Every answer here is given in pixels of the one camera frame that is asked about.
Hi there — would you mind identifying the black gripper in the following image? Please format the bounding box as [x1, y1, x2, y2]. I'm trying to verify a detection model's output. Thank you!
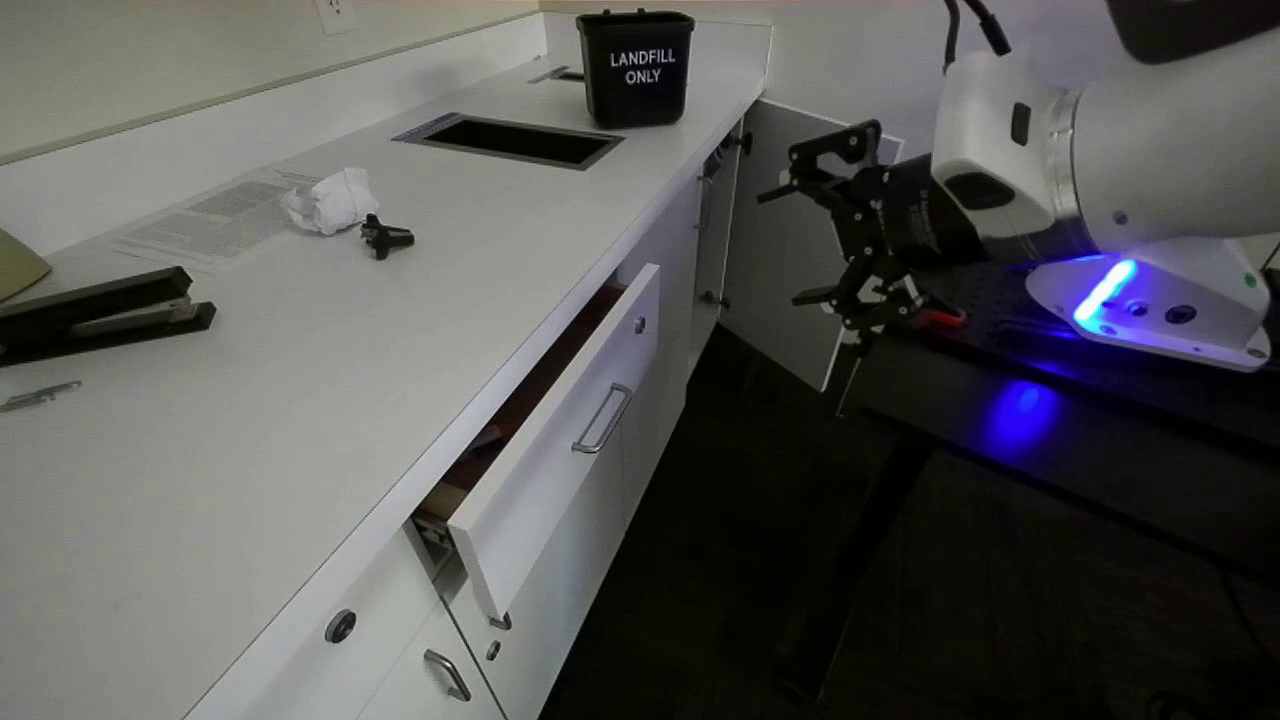
[756, 119, 935, 332]

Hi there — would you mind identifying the white drawer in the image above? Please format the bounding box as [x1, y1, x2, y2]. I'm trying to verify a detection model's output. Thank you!
[418, 262, 659, 620]
[447, 390, 681, 720]

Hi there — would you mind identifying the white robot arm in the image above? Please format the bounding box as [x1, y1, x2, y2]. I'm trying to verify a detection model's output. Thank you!
[934, 0, 1280, 371]

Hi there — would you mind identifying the open white cabinet door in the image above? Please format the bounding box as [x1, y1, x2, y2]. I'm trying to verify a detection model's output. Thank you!
[724, 99, 844, 390]

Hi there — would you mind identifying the closed white cabinet door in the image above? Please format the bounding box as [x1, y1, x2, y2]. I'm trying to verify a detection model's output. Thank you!
[624, 124, 751, 388]

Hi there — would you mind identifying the black landfill bin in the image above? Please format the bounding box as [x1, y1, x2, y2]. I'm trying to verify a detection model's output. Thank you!
[578, 6, 695, 129]

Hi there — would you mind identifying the small black clip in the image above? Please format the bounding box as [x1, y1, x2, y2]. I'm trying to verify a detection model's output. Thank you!
[362, 217, 418, 260]

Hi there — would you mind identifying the crumpled white paper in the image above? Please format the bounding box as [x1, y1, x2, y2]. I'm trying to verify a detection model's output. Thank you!
[280, 167, 381, 237]

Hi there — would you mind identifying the black stapler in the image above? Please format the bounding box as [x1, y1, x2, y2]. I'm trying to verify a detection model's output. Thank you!
[0, 266, 217, 365]

